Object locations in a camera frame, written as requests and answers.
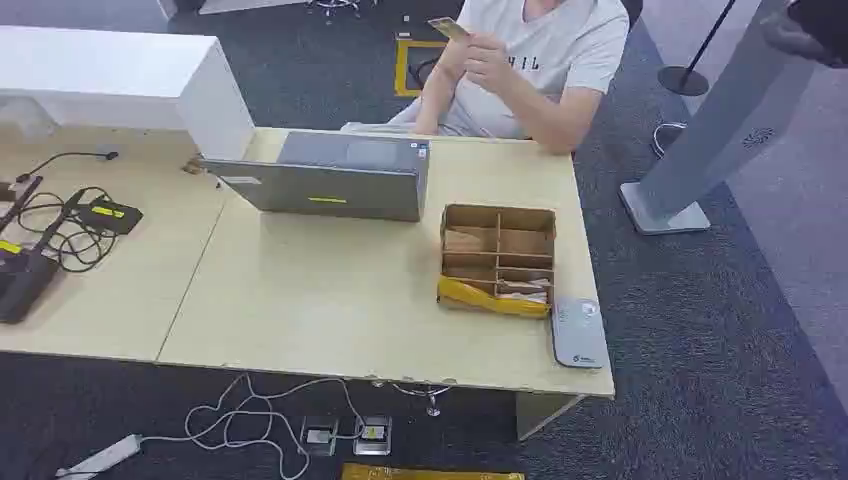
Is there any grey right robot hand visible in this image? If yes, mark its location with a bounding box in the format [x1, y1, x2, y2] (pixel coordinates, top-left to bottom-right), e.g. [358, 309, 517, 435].
[759, 0, 848, 70]

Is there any grey kiosk stand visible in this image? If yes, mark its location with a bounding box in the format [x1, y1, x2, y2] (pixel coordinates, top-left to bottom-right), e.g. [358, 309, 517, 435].
[618, 0, 817, 237]

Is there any person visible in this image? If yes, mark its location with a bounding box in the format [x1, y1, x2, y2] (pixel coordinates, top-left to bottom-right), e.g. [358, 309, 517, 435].
[341, 0, 631, 157]

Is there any person's left hand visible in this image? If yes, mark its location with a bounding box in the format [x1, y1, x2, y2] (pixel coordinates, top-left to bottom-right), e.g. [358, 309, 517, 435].
[463, 33, 526, 95]

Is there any person's hand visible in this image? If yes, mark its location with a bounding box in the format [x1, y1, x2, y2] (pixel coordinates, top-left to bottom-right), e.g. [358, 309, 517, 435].
[463, 33, 526, 95]
[438, 33, 480, 84]

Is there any person's right hand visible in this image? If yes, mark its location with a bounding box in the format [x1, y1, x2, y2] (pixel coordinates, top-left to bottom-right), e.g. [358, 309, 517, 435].
[438, 33, 480, 84]

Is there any grey card reader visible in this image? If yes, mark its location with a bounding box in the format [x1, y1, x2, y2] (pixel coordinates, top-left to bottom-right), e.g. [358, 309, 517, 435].
[550, 296, 608, 371]

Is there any white printed card stack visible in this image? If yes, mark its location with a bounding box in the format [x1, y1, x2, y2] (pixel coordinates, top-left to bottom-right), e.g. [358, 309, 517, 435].
[496, 278, 552, 307]

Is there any wooden compartment box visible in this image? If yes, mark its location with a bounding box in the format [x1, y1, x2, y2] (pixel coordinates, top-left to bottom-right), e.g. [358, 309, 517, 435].
[437, 203, 558, 320]

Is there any yellow floor tape square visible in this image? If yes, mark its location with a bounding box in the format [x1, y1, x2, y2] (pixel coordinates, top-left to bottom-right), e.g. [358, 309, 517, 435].
[393, 37, 449, 99]

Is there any pale desk leg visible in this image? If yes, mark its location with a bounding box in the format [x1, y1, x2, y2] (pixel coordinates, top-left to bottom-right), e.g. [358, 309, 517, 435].
[514, 391, 588, 443]

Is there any chrome chair base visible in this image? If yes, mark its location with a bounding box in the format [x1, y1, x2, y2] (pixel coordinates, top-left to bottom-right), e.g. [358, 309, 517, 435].
[303, 0, 364, 20]

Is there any grey laptop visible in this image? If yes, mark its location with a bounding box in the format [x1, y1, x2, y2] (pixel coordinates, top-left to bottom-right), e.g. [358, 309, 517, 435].
[201, 130, 432, 224]

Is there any yellow flat package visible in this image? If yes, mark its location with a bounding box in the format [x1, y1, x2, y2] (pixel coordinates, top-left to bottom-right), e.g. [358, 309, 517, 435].
[340, 462, 527, 480]

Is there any white cabinet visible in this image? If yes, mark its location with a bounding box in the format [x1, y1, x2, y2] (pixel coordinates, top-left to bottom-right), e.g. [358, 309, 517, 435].
[0, 25, 257, 162]

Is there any black power adapter yellow label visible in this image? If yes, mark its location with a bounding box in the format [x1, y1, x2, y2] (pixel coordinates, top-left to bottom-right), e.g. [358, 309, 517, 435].
[74, 196, 144, 237]

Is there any black router with antennas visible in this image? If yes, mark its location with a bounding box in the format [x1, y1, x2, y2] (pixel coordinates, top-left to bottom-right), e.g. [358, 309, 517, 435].
[0, 174, 88, 325]

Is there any white power strip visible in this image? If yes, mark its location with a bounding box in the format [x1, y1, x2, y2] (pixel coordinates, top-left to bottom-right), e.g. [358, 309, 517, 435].
[55, 433, 144, 480]

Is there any black stanchion post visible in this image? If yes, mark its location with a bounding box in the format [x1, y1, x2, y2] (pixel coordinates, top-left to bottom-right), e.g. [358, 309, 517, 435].
[657, 0, 738, 98]

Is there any white looped cable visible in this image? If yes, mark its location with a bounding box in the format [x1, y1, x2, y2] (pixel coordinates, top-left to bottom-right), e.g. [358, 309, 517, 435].
[650, 121, 690, 161]

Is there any black floor cable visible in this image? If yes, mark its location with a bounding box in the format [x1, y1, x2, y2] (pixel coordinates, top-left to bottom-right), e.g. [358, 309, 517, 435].
[405, 56, 443, 91]

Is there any white floor cable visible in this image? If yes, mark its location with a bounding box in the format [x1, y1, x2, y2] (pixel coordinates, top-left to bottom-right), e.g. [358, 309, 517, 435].
[137, 373, 367, 480]

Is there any black thin plug cable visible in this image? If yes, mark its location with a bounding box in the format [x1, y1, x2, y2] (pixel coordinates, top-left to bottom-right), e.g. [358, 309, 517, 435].
[15, 150, 121, 185]

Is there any black coiled cable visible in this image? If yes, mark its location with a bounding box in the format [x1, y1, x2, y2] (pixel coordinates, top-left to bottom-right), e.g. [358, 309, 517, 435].
[15, 187, 122, 274]

